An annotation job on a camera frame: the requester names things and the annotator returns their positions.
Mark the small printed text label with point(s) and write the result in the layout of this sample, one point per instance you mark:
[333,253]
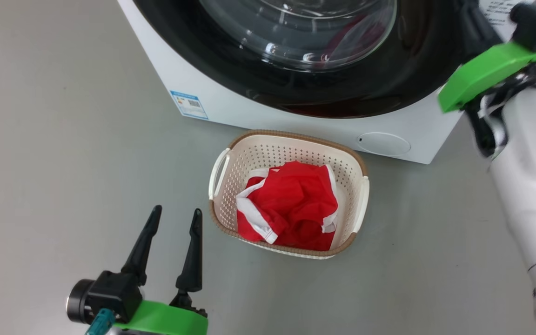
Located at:
[498,9]

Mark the round white filter cover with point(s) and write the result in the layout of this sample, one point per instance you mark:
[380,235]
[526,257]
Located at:
[383,144]

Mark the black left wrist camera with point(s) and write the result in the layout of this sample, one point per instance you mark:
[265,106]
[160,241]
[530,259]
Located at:
[110,293]

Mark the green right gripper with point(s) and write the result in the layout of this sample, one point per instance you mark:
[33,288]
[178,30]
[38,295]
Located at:
[486,70]

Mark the red and white garment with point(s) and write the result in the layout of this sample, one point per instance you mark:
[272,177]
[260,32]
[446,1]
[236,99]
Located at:
[291,204]

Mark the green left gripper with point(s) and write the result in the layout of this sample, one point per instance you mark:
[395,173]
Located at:
[165,321]

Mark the cream perforated basket brown rim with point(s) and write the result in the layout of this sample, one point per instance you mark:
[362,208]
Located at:
[268,153]

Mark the white front-load washing machine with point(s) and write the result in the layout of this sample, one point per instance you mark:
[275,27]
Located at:
[249,111]

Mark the blue energy label sticker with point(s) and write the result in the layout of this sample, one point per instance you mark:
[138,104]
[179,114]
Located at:
[189,104]

